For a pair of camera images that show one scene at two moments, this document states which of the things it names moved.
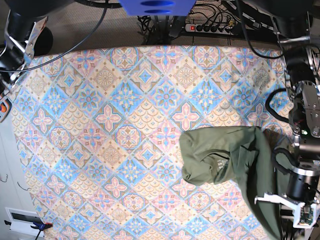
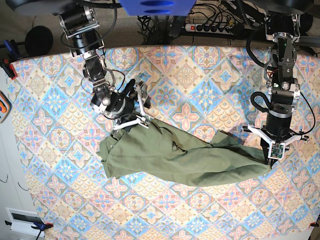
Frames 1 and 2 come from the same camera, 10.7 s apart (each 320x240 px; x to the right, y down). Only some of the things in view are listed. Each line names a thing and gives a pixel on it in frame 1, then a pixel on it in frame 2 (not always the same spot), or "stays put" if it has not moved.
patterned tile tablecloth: [98, 133] stays put
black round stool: [44, 42] stays put
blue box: [159, 7] stays put
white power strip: [211, 29] stays put
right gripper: [302, 183] → [277, 128]
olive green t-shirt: [260, 160] → [151, 150]
